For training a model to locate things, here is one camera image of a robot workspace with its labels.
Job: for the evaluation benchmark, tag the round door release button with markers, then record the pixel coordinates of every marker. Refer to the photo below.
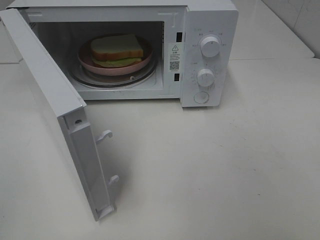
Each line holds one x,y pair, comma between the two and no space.
201,97

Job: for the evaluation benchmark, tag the toast sandwich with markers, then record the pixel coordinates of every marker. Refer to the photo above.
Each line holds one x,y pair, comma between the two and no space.
116,51

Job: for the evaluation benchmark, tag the white microwave door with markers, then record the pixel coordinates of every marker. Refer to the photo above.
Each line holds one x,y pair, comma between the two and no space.
57,117

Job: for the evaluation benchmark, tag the pink plate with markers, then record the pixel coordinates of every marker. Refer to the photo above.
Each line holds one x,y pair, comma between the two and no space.
85,59

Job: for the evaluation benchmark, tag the white lower microwave knob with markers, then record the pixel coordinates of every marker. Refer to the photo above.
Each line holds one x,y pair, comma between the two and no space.
205,77

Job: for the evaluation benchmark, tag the white microwave knob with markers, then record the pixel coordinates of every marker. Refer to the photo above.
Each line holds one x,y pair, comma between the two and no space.
205,77
210,46

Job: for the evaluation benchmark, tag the glass microwave turntable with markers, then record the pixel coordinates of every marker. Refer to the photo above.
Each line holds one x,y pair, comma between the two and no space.
94,80

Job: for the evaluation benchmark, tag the white microwave oven body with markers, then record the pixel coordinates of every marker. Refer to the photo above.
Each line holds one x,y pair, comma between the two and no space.
174,28

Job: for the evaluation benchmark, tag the white upper microwave knob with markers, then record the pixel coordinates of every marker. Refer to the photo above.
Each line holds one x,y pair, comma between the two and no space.
210,46

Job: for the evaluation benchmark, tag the white adjacent table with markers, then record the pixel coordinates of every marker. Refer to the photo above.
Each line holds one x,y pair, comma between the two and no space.
260,34

